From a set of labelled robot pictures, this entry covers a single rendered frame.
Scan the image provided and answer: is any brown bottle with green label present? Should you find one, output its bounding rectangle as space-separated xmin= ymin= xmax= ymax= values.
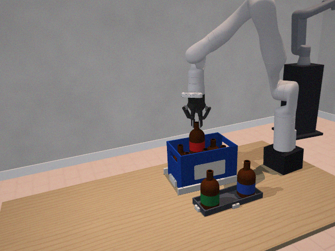
xmin=200 ymin=169 xmax=219 ymax=210

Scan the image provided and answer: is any blue crate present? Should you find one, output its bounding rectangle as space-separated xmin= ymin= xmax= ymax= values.
xmin=166 ymin=133 xmax=237 ymax=188

